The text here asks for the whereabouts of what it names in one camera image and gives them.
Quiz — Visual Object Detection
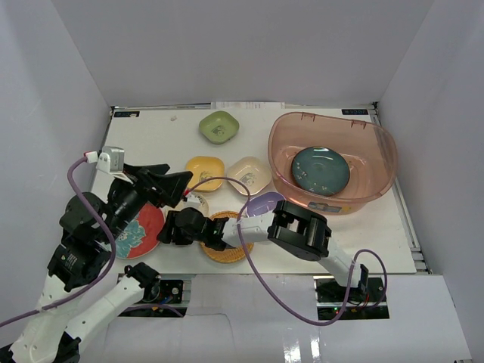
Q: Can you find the teal round ceramic plate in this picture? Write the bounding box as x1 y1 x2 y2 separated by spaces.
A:
290 147 350 197

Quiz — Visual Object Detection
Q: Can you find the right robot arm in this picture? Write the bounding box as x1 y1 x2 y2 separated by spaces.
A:
157 200 369 302

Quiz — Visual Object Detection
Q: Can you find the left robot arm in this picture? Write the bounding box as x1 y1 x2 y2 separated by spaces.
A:
1 164 193 362

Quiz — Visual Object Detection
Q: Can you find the pink translucent plastic bin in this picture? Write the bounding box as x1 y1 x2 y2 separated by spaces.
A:
268 112 398 215

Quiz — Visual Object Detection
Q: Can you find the cream round floral plate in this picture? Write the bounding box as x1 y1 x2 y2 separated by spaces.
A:
181 193 209 217

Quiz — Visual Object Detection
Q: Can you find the red floral round plate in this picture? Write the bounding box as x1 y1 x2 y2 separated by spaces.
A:
115 204 165 260

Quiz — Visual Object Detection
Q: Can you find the yellow square panda dish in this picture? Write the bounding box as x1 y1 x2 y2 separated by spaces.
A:
185 156 225 192

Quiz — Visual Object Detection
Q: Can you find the woven bamboo round tray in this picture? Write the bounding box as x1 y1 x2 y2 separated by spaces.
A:
200 211 246 264

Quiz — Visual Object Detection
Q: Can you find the green square panda dish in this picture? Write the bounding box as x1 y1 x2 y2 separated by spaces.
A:
199 110 240 144

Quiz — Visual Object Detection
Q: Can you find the purple square panda dish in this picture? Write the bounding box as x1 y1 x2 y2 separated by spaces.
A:
246 191 285 217

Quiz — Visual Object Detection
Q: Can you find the cream square panda dish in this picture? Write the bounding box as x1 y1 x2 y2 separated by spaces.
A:
226 157 271 195

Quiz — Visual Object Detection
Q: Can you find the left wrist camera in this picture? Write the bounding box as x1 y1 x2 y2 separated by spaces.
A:
84 146 131 182

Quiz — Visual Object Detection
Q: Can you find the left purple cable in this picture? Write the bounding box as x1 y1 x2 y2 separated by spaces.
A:
0 157 186 328

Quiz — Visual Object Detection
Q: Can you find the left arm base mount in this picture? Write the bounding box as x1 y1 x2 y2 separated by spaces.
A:
120 278 187 318

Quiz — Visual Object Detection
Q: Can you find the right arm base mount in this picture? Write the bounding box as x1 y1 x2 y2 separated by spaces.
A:
315 278 390 321

